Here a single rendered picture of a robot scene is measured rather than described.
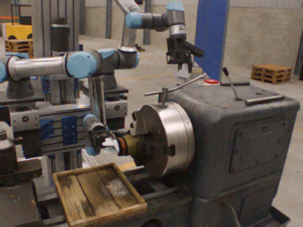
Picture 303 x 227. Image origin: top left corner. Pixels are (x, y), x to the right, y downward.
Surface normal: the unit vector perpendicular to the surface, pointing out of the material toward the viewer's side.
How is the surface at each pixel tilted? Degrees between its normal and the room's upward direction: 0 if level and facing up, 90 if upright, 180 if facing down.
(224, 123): 89
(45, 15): 90
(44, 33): 90
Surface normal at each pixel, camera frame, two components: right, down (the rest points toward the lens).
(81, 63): 0.04, 0.32
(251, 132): 0.47, 0.31
